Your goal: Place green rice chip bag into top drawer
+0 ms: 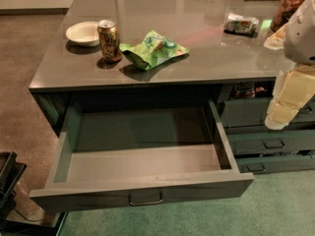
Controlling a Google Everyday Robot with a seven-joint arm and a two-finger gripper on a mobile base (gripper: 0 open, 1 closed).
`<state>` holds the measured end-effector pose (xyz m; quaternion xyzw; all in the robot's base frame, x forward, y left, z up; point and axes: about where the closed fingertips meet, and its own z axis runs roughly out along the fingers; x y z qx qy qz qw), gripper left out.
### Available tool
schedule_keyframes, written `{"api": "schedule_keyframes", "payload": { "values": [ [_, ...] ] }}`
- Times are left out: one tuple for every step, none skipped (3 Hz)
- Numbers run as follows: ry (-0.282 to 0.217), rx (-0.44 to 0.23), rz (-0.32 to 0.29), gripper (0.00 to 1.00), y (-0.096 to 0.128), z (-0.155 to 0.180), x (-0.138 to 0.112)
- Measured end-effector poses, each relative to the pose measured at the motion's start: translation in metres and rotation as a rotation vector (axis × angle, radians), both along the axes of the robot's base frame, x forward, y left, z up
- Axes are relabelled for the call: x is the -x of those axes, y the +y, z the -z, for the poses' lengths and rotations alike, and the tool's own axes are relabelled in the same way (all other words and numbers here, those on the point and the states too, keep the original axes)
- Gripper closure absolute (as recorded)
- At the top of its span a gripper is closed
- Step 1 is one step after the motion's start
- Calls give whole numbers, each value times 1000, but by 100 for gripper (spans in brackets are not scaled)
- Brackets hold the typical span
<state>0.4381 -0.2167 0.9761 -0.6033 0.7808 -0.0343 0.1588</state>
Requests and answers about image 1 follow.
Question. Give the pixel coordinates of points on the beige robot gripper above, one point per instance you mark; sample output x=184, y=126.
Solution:
x=301, y=36

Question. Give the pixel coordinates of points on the green rice chip bag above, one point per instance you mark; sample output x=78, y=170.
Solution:
x=154, y=50

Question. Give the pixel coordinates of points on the snack bag in shelf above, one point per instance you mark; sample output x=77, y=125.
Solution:
x=244, y=90

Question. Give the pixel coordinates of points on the right upper closed drawer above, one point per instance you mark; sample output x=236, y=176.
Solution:
x=253, y=111

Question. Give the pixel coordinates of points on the closed drawer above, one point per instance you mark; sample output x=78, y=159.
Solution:
x=271, y=142
x=273, y=164
x=253, y=111

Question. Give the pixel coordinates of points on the right middle closed drawer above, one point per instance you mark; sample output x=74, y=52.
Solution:
x=271, y=142

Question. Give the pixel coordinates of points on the right bottom closed drawer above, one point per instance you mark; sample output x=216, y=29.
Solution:
x=273, y=164

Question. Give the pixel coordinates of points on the open grey top drawer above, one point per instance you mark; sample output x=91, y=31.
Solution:
x=103, y=157

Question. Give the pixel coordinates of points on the glass jar of snacks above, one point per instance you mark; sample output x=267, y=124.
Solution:
x=284, y=12

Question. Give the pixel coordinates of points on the grey cabinet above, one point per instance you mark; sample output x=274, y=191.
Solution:
x=180, y=74

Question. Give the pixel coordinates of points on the gold soda can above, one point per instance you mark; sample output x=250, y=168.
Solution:
x=109, y=41

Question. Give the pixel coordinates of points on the white bowl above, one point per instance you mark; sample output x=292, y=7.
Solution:
x=85, y=34

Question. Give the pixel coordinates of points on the black object at left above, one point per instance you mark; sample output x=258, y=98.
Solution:
x=10, y=173

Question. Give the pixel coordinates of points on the metal drawer handle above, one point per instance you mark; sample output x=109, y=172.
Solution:
x=145, y=198

